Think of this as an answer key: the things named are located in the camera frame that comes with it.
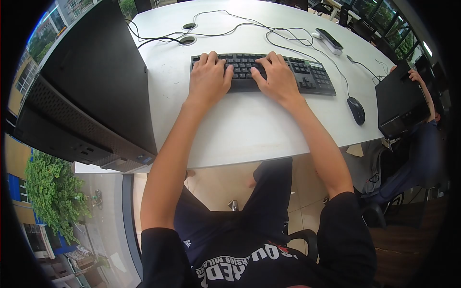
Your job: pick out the person's left hand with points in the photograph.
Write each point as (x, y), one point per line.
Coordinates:
(207, 82)

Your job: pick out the person's right hand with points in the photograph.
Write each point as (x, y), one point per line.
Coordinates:
(279, 82)

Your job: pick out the person's right ring finger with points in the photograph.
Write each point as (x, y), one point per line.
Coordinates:
(282, 62)

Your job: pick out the person's right index finger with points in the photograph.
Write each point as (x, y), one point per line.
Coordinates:
(262, 62)

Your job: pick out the person's right little finger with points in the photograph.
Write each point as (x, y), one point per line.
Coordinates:
(290, 68)

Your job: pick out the person's left thumb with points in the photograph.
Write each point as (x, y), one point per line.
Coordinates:
(229, 75)

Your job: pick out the person's right thumb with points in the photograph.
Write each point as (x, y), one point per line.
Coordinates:
(257, 75)

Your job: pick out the person's left middle finger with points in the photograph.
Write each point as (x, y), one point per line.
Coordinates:
(213, 57)

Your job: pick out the person's left little finger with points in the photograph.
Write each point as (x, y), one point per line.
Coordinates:
(195, 65)

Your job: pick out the person's left index finger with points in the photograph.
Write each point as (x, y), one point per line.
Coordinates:
(221, 64)

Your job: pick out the person's right middle finger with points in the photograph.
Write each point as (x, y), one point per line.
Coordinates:
(272, 57)

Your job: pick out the person's left ring finger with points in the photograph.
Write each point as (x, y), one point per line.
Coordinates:
(203, 59)

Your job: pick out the black computer keyboard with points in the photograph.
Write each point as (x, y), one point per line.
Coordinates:
(309, 77)

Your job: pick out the black phone on white stand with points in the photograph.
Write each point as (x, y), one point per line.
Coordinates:
(329, 39)

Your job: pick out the black computer mouse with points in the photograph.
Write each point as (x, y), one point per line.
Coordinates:
(356, 111)

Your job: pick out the large black computer case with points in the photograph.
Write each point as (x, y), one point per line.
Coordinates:
(93, 82)

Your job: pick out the small black computer case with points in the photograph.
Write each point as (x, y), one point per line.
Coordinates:
(399, 100)

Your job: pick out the window row with trees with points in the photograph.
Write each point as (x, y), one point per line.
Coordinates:
(399, 32)

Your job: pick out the person's legs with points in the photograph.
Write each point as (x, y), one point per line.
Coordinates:
(266, 201)

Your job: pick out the black office chair with armrest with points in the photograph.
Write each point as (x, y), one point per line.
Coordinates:
(306, 239)

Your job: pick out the window with street view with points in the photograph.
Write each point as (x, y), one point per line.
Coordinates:
(54, 187)

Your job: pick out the person's body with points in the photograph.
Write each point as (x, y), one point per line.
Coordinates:
(252, 262)

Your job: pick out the black chair with curved frame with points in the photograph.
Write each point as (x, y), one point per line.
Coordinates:
(376, 212)

